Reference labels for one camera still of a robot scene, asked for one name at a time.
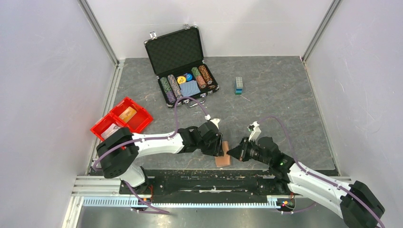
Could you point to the orange leather card holder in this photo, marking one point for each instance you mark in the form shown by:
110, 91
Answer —
224, 160

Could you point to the green purple chip stack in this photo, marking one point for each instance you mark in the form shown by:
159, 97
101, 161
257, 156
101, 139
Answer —
168, 90

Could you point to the red bin far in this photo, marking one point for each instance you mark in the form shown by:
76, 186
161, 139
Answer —
140, 121

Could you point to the grey blue toy brick stack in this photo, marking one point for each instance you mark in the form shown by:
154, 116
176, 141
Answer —
238, 85

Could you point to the white card in bin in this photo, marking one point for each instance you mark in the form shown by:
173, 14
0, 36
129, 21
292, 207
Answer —
109, 131

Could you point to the gold card in bin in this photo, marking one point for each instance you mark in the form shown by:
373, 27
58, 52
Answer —
127, 114

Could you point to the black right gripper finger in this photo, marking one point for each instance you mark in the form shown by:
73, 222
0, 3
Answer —
235, 153
241, 147

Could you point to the left aluminium frame post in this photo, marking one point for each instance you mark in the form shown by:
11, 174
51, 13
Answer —
98, 30

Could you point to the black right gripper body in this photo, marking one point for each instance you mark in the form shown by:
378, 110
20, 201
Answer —
251, 151

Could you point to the pink grey chip stack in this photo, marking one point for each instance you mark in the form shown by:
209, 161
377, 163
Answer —
175, 86

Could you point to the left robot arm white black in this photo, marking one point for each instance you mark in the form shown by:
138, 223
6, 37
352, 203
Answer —
117, 153

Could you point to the yellow dealer chip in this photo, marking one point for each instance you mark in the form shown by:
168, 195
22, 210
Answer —
181, 79

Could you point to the green red chip stack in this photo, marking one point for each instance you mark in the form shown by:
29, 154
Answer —
198, 77

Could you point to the right aluminium frame post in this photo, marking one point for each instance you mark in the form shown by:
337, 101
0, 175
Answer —
321, 29

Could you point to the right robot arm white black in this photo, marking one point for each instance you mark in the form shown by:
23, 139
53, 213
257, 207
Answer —
354, 203

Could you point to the black poker chip case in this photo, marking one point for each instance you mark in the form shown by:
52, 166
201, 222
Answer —
176, 53

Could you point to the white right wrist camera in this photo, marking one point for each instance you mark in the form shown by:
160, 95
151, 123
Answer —
254, 130

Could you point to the aluminium frame post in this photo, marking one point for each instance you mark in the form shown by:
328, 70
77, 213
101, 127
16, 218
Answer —
98, 30
321, 29

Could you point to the brown orange chip stack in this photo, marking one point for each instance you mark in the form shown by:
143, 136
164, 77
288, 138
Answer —
205, 74

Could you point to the blue playing card deck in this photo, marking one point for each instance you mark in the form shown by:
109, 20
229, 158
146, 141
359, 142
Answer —
189, 88

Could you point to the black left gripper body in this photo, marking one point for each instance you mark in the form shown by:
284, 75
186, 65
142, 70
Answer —
212, 147

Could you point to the blue dealer chip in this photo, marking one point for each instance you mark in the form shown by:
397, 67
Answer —
188, 76

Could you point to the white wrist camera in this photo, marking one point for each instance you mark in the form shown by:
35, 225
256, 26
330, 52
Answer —
254, 130
214, 121

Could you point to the red bin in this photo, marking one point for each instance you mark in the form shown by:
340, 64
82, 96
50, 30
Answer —
140, 121
109, 124

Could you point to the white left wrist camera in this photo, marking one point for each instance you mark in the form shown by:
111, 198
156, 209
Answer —
214, 121

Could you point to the red bin near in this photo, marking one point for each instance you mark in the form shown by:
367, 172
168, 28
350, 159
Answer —
109, 124

